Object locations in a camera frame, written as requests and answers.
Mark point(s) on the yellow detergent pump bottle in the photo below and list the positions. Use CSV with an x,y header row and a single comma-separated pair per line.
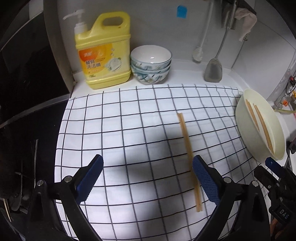
x,y
104,69

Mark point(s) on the beige hanging rag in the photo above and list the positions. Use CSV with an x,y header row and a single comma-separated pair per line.
x,y
246,20

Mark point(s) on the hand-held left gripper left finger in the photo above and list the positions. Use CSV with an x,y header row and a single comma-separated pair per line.
x,y
90,178

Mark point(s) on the white black checked cloth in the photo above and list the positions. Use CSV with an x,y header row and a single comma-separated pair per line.
x,y
138,115

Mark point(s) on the blue floral ceramic bowl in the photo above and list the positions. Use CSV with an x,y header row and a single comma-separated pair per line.
x,y
150,80
150,70
150,53

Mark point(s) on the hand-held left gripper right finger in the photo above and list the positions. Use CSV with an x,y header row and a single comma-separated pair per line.
x,y
205,178

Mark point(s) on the tan bamboo chopstick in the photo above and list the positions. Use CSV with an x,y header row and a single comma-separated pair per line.
x,y
250,112
265,128
185,139
188,139
262,128

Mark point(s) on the gas valve with red knob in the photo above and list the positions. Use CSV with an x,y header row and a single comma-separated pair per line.
x,y
290,90

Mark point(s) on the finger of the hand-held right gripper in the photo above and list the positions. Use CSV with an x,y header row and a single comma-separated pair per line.
x,y
264,177
271,162

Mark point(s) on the black gas stove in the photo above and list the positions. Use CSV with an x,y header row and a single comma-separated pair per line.
x,y
27,81

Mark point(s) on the blue tape piece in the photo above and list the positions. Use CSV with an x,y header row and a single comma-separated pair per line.
x,y
181,11

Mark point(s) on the white bottle brush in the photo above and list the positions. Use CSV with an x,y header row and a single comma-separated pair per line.
x,y
197,54

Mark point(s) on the cream plastic bowl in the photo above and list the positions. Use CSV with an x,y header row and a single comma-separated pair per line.
x,y
270,120

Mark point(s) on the metal spatula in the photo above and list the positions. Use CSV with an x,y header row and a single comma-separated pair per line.
x,y
212,71

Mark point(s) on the clear plastic sheet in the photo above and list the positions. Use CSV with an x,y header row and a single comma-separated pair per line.
x,y
284,80

